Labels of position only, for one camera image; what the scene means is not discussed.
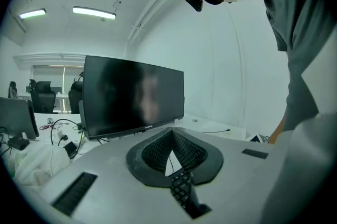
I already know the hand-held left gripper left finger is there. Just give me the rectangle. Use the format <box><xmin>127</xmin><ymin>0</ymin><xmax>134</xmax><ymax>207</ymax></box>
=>
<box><xmin>126</xmin><ymin>127</ymin><xmax>174</xmax><ymax>189</ymax></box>

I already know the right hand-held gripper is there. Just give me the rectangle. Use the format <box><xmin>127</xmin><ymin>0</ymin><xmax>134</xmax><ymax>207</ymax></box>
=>
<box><xmin>249</xmin><ymin>133</ymin><xmax>271</xmax><ymax>144</ymax></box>

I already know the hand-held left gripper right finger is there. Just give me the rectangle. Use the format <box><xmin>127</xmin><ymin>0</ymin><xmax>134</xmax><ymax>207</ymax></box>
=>
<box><xmin>172</xmin><ymin>127</ymin><xmax>224</xmax><ymax>187</ymax></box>

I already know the black keyboard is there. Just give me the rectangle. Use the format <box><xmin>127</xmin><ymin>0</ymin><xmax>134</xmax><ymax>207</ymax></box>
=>
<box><xmin>170</xmin><ymin>169</ymin><xmax>195</xmax><ymax>210</ymax></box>

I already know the person's right forearm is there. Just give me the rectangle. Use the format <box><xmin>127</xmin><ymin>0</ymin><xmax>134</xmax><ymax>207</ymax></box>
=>
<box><xmin>268</xmin><ymin>114</ymin><xmax>287</xmax><ymax>145</ymax></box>

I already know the black power adapter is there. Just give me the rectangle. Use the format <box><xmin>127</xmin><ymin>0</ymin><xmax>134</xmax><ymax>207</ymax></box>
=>
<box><xmin>63</xmin><ymin>141</ymin><xmax>78</xmax><ymax>159</ymax></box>

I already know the large curved black monitor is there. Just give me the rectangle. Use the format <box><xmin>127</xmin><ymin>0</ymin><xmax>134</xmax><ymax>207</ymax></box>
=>
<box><xmin>78</xmin><ymin>55</ymin><xmax>185</xmax><ymax>141</ymax></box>

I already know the clear plastic bag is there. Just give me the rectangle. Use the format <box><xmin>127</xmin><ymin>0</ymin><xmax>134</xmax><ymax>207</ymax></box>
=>
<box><xmin>7</xmin><ymin>138</ymin><xmax>77</xmax><ymax>187</ymax></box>

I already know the black mini computer box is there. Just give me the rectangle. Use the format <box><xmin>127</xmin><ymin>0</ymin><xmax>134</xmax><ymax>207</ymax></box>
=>
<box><xmin>7</xmin><ymin>136</ymin><xmax>31</xmax><ymax>151</ymax></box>

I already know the person's torso in grey shirt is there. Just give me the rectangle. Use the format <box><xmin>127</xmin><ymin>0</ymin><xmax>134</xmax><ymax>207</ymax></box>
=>
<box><xmin>254</xmin><ymin>0</ymin><xmax>334</xmax><ymax>132</ymax></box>

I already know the grey monitor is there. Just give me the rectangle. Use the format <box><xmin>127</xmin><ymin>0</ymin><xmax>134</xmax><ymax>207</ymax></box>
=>
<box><xmin>0</xmin><ymin>97</ymin><xmax>40</xmax><ymax>140</ymax></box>

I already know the long ceiling light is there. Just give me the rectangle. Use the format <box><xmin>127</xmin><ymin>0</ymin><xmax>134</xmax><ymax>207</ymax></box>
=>
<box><xmin>18</xmin><ymin>8</ymin><xmax>47</xmax><ymax>19</ymax></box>
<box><xmin>72</xmin><ymin>6</ymin><xmax>117</xmax><ymax>21</ymax></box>

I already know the white ceiling pipe run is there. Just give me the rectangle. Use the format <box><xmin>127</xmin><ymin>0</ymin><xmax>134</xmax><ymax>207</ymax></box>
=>
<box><xmin>127</xmin><ymin>0</ymin><xmax>206</xmax><ymax>46</ymax></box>

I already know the long black cable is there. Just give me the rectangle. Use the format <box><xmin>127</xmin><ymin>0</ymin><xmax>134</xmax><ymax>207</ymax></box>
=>
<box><xmin>202</xmin><ymin>128</ymin><xmax>231</xmax><ymax>135</ymax></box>

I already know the thin black cable loop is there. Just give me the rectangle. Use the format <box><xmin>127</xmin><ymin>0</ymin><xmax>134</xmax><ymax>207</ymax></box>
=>
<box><xmin>166</xmin><ymin>154</ymin><xmax>175</xmax><ymax>177</ymax></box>

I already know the thick black power cable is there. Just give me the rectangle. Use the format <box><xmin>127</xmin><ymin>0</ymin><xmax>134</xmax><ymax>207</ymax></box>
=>
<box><xmin>49</xmin><ymin>118</ymin><xmax>85</xmax><ymax>161</ymax></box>

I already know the black head camera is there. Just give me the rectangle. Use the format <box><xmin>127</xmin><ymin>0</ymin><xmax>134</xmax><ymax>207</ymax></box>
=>
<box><xmin>184</xmin><ymin>0</ymin><xmax>204</xmax><ymax>12</ymax></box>

